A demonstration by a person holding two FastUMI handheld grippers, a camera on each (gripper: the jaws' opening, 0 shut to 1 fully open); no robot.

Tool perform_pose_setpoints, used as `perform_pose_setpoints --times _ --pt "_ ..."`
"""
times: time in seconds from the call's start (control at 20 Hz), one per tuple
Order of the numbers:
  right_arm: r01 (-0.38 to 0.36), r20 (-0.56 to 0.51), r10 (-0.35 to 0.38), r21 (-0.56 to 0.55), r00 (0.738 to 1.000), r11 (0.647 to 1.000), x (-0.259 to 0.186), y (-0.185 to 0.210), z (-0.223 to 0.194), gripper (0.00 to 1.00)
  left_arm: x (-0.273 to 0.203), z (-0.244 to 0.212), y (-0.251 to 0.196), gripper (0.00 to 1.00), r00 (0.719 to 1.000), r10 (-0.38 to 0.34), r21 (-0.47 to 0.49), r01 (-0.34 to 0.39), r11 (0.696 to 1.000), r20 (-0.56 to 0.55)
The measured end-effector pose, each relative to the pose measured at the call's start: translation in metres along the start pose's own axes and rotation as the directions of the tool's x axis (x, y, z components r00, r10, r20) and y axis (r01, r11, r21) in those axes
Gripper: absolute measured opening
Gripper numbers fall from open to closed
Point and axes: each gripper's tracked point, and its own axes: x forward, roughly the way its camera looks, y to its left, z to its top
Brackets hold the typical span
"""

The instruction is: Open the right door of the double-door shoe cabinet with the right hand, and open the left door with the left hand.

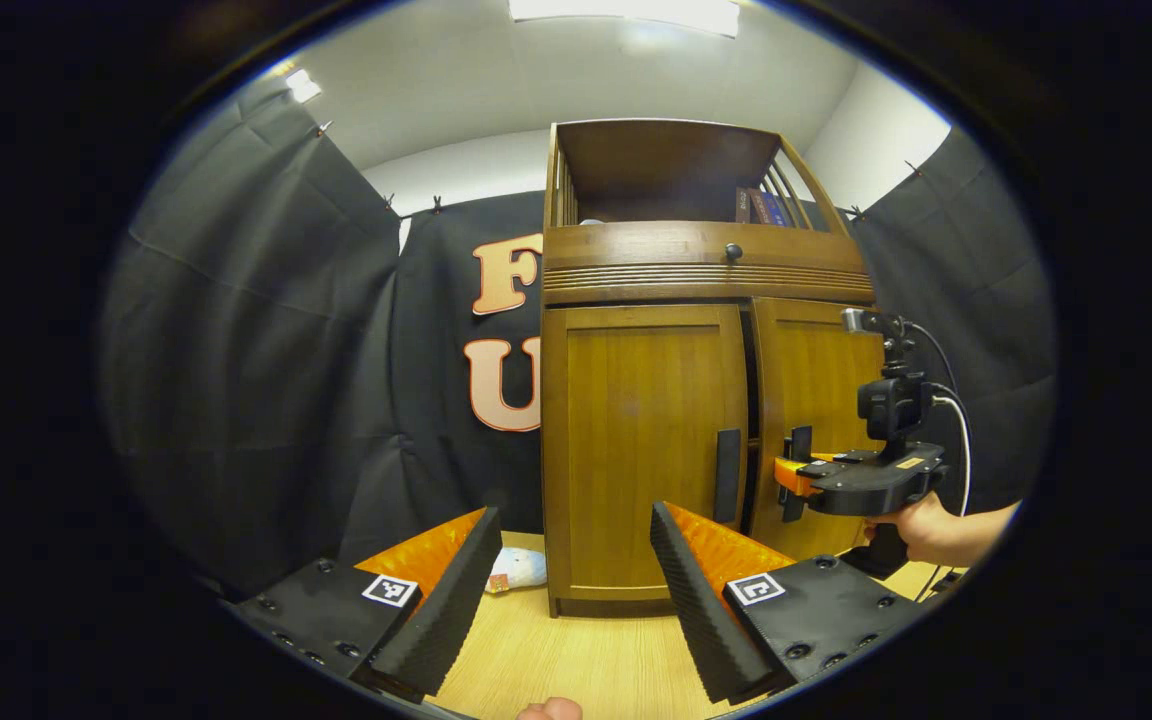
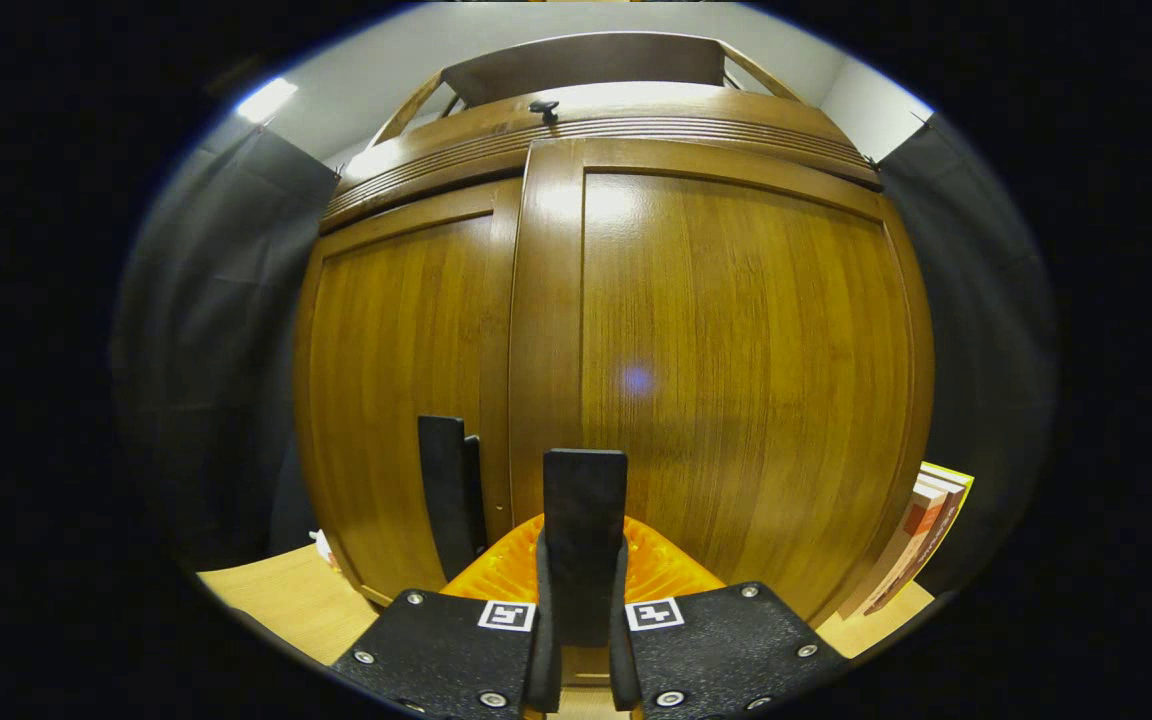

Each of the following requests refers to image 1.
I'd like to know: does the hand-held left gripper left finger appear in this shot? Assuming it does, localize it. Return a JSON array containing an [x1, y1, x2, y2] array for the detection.
[[224, 506, 504, 701]]

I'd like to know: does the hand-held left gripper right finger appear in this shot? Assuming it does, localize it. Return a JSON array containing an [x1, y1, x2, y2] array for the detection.
[[649, 500, 924, 706]]

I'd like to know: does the wooden shoe cabinet door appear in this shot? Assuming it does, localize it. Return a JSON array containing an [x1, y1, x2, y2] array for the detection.
[[541, 303, 749, 601], [748, 297, 887, 561]]

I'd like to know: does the wooden double-door shoe cabinet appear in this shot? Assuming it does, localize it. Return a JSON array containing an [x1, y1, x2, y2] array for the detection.
[[539, 118, 887, 619]]

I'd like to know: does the white soft bag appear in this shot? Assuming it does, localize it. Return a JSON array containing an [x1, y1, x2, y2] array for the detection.
[[484, 546, 549, 595]]

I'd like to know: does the wooden drawer with black knob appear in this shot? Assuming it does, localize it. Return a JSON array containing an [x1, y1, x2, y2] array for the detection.
[[542, 220, 877, 306]]

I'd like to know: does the large ceiling light panel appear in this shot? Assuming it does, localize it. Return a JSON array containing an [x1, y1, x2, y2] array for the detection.
[[508, 0, 742, 39]]

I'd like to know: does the white cable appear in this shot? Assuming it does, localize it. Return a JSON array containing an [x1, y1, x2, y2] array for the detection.
[[931, 395, 973, 517]]

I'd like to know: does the black cable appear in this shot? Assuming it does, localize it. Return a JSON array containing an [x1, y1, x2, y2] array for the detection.
[[904, 322, 959, 401]]

